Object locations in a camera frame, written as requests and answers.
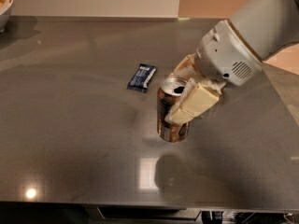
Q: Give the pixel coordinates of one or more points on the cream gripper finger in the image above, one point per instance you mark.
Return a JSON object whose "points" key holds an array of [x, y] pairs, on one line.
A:
{"points": [[197, 98], [187, 69]]}

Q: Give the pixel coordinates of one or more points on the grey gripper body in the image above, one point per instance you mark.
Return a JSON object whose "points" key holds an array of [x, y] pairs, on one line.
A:
{"points": [[226, 55]]}

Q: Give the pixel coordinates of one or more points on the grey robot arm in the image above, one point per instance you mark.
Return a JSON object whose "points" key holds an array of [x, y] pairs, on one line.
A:
{"points": [[266, 26]]}

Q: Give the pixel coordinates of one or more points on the white bowl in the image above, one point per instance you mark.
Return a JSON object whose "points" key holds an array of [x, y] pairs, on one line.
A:
{"points": [[5, 11]]}

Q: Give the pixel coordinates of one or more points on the blue snack bar wrapper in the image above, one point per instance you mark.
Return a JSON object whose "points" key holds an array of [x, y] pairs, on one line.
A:
{"points": [[142, 77]]}

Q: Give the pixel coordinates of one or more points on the orange soda can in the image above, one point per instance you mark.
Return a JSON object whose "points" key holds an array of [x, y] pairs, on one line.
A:
{"points": [[168, 93]]}

